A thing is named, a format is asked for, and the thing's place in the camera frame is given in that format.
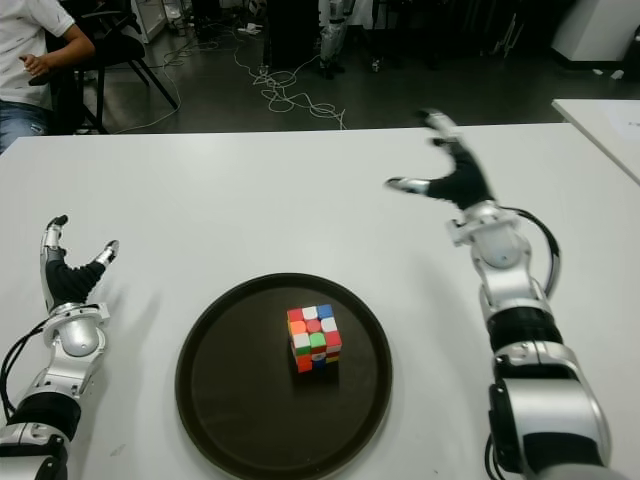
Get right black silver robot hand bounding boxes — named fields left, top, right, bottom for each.
left=384, top=108, right=497, bottom=211

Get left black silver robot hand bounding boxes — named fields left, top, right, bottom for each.
left=37, top=214, right=120, bottom=316

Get white cabinet with black base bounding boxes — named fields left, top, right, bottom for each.
left=549, top=0, right=640, bottom=64

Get dark brown round plate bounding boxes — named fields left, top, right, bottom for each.
left=174, top=272, right=394, bottom=474

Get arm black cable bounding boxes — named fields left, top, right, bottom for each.
left=0, top=319, right=66, bottom=426
left=512, top=207, right=562, bottom=300

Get folded metal stand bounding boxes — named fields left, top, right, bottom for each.
left=492, top=12, right=521, bottom=56

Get tangled white floor cable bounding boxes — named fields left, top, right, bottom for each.
left=232, top=34, right=346, bottom=130

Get white framed glass cabinet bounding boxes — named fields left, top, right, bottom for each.
left=130, top=0, right=166, bottom=44

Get multicoloured Rubik's cube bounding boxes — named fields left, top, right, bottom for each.
left=286, top=303, right=344, bottom=375

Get white side table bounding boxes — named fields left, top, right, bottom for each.
left=551, top=98, right=640, bottom=184

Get silver humanoid robot legs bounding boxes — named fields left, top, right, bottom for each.
left=317, top=0, right=351, bottom=79

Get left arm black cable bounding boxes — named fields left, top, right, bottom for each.
left=0, top=319, right=66, bottom=426

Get black chair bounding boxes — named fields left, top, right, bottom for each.
left=29, top=0, right=179, bottom=136

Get seated person in white shirt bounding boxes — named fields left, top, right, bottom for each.
left=0, top=0, right=96, bottom=139

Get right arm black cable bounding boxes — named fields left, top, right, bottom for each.
left=512, top=207, right=562, bottom=300

